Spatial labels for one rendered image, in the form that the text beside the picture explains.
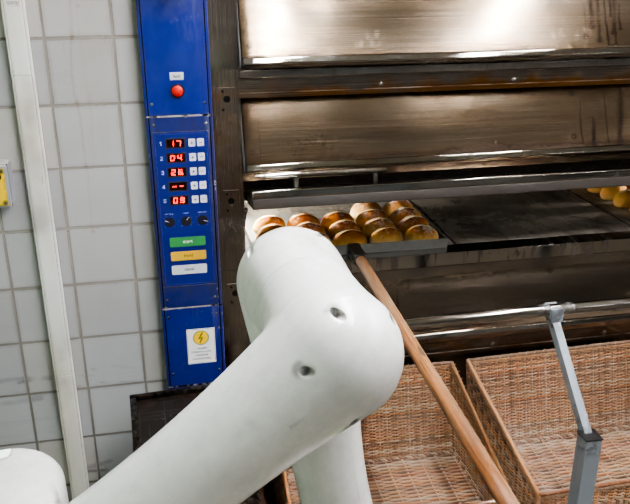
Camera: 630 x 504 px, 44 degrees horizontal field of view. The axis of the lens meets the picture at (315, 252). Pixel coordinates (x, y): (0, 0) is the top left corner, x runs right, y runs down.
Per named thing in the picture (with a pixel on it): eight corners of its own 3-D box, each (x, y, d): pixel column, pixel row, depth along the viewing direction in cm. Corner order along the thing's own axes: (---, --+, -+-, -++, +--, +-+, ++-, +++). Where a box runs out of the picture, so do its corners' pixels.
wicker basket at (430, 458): (265, 457, 227) (262, 375, 217) (448, 437, 236) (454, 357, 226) (289, 582, 182) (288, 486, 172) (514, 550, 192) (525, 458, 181)
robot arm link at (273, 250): (239, 269, 76) (355, 237, 78) (217, 227, 87) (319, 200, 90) (274, 420, 83) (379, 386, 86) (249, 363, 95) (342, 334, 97)
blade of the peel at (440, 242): (447, 247, 219) (447, 238, 218) (254, 261, 210) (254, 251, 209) (410, 206, 252) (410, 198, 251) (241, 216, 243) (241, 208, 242)
